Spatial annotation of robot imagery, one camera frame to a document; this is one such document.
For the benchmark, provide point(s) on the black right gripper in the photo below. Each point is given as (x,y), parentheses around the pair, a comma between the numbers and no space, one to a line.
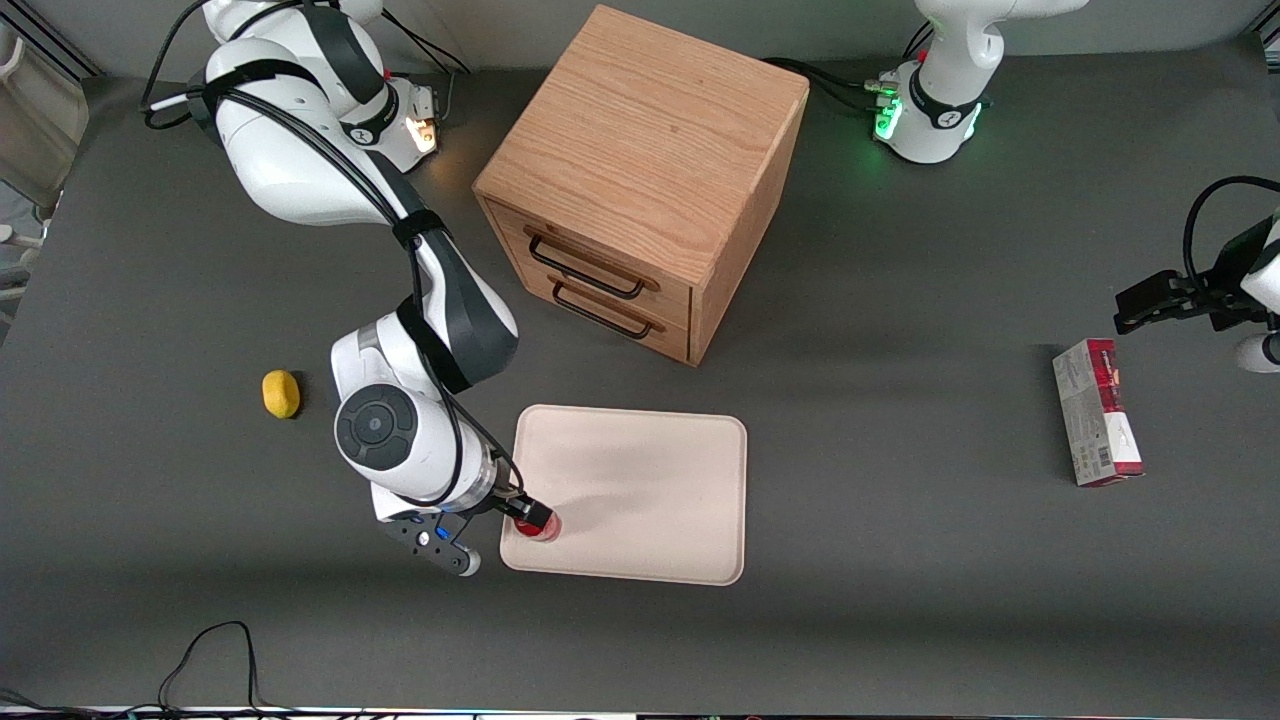
(507,503)

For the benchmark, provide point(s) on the grey and red carton box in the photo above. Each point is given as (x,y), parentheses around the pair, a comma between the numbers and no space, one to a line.
(1095,415)

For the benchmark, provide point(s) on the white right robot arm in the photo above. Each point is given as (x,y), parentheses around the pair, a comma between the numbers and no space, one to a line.
(290,170)

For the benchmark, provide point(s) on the wooden two-drawer cabinet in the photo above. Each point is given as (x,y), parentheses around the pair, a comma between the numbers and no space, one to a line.
(650,150)

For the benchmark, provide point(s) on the red coke bottle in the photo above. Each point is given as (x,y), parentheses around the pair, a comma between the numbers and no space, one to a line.
(540,535)

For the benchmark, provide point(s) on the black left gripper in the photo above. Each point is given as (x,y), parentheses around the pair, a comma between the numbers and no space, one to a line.
(1222,292)

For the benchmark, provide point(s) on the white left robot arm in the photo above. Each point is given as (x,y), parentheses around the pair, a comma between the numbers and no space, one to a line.
(950,60)

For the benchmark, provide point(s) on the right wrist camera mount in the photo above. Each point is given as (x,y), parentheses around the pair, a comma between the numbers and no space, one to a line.
(435,545)

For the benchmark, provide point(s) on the yellow lemon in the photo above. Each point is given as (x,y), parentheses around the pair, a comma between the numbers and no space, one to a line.
(281,393)

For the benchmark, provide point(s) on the beige rectangular tray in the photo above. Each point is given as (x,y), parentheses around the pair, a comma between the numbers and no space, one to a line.
(650,490)

